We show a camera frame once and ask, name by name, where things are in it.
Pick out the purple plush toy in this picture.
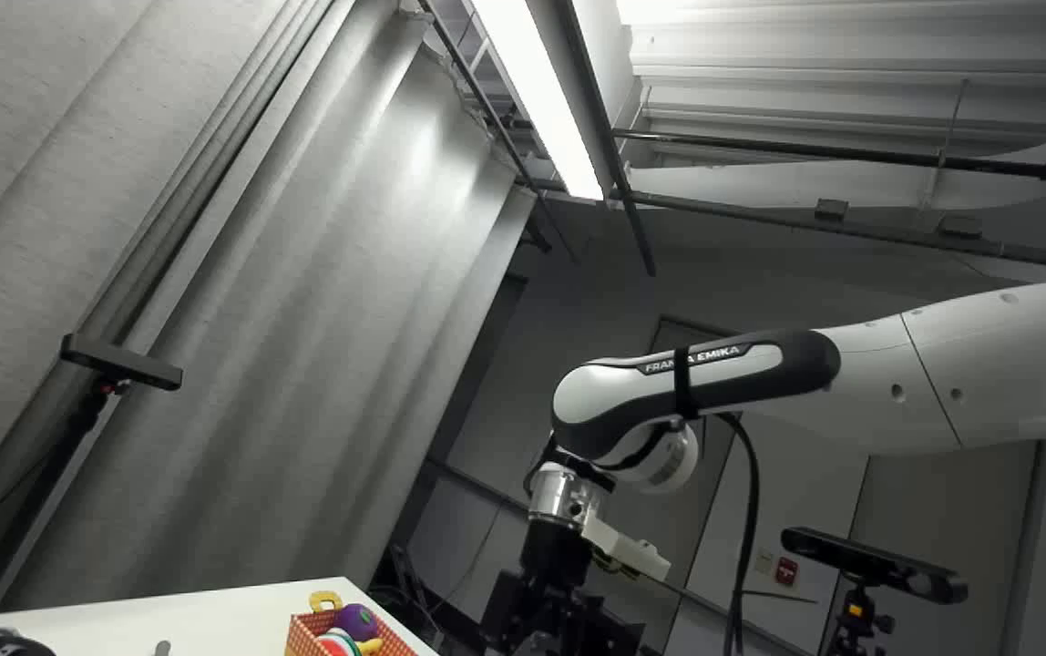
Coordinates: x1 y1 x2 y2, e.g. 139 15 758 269
332 602 381 641

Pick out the red white green toy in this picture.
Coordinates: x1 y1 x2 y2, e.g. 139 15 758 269
314 628 385 656

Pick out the orange checkered basket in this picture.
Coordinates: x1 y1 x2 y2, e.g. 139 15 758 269
283 609 420 656

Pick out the grey curtain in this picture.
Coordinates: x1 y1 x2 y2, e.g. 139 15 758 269
0 0 538 613

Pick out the ceiling strip light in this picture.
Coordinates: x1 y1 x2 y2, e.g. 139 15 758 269
471 0 607 202

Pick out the black ceiling pipe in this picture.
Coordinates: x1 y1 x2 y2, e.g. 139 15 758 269
612 111 1046 181

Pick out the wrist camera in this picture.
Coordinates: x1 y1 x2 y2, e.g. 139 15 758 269
581 518 672 584

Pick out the camera on tripod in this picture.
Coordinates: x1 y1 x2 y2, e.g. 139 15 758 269
779 526 969 656

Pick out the camera on mount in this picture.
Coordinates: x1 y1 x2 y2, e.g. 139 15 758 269
0 333 184 630

